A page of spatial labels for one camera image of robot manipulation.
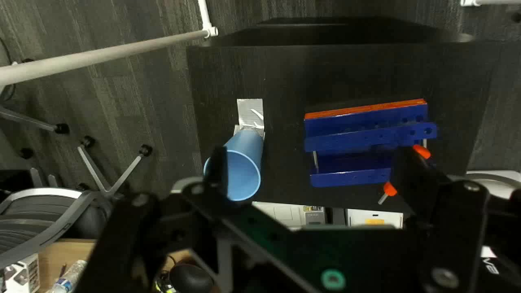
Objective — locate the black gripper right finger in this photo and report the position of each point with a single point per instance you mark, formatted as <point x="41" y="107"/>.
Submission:
<point x="421" y="185"/>

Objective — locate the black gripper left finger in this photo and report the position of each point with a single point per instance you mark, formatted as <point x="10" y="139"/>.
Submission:
<point x="219" y="180"/>

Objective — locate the light blue plastic cup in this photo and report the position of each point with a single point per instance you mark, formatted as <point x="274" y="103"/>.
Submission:
<point x="242" y="172"/>

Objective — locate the blue slotted rack orange plate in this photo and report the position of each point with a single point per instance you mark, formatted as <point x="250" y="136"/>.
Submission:
<point x="359" y="136"/>

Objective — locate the white labelled box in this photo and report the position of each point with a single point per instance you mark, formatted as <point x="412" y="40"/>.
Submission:
<point x="294" y="214"/>

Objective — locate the grey tripod leg black foot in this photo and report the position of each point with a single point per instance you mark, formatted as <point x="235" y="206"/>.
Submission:
<point x="33" y="123"/>
<point x="131" y="168"/>
<point x="92" y="165"/>

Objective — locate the black computer mouse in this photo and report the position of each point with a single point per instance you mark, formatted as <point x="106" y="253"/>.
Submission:
<point x="189" y="278"/>

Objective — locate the white metal pole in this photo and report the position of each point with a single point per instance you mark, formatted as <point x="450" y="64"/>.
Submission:
<point x="98" y="58"/>

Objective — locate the clear plastic bottle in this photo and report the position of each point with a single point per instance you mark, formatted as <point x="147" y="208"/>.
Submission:
<point x="69" y="278"/>

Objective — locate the grey mesh office chair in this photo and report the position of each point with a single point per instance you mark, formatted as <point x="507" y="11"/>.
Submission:
<point x="38" y="217"/>

